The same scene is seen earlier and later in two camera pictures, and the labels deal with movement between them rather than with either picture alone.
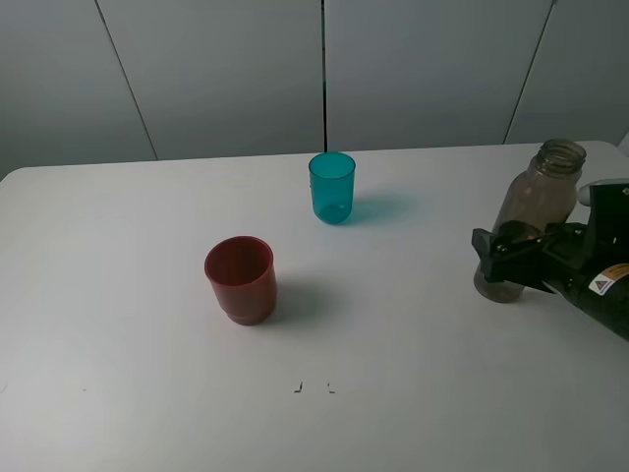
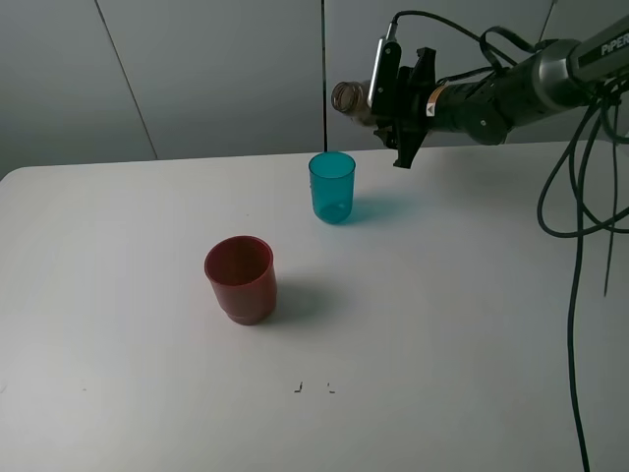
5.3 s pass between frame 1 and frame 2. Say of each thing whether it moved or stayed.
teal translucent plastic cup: stayed
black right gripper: moved
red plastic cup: stayed
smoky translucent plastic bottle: moved
